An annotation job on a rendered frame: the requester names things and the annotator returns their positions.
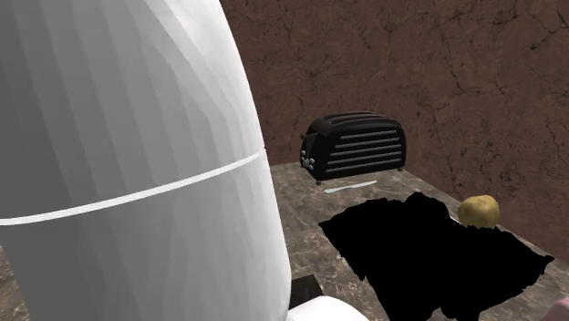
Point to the yellow potato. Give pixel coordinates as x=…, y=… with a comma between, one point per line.
x=478, y=211

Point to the silver butter knife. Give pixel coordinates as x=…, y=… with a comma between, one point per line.
x=349, y=187

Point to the dark robot stand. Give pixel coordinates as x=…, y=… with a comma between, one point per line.
x=306, y=288

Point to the black toaster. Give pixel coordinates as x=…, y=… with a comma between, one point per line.
x=355, y=146

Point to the pink rounded object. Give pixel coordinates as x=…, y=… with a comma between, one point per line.
x=562, y=311

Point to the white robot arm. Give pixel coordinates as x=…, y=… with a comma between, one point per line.
x=133, y=133

